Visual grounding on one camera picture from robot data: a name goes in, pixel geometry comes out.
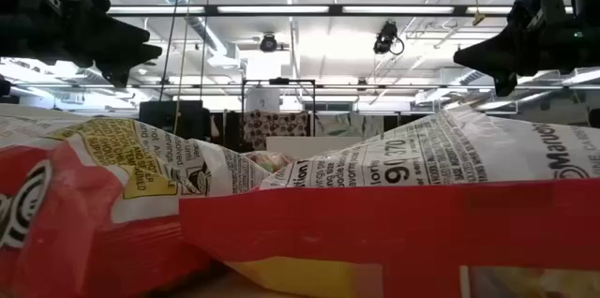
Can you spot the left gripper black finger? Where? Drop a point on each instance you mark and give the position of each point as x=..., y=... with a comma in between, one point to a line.
x=119, y=38
x=117, y=70

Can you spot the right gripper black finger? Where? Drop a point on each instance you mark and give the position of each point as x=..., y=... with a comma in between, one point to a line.
x=505, y=86
x=497, y=52

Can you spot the green yellow shrimp ramen packet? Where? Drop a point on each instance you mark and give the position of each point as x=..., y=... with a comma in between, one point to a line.
x=269, y=161

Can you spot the black panel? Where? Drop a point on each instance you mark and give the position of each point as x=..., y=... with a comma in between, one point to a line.
x=396, y=122

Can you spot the white box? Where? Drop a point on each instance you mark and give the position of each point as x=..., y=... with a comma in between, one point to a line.
x=262, y=100

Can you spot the round black ceiling fixture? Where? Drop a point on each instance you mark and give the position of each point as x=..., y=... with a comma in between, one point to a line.
x=268, y=43

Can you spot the leaf patterned panel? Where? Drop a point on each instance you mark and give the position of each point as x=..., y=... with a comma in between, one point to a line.
x=356, y=124

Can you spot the overhead rig crossbar with lights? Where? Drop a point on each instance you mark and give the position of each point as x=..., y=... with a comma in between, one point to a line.
x=335, y=9

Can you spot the brown circle patterned panel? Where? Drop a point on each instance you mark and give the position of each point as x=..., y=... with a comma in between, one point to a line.
x=276, y=124

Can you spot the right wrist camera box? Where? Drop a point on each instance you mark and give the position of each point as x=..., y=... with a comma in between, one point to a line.
x=539, y=19

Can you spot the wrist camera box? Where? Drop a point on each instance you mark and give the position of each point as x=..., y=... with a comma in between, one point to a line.
x=53, y=3
x=539, y=19

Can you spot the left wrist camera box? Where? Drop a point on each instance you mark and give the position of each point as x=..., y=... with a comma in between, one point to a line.
x=53, y=3

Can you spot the silver ventilation duct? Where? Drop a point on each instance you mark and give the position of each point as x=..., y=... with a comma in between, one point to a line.
x=196, y=24

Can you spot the thin black overhead rail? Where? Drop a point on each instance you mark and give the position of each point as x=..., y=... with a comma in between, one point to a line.
x=422, y=86

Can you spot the black overhead camera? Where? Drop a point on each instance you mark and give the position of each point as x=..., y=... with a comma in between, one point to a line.
x=386, y=35

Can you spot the black tube stand frame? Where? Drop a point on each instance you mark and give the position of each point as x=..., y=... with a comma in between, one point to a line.
x=279, y=81

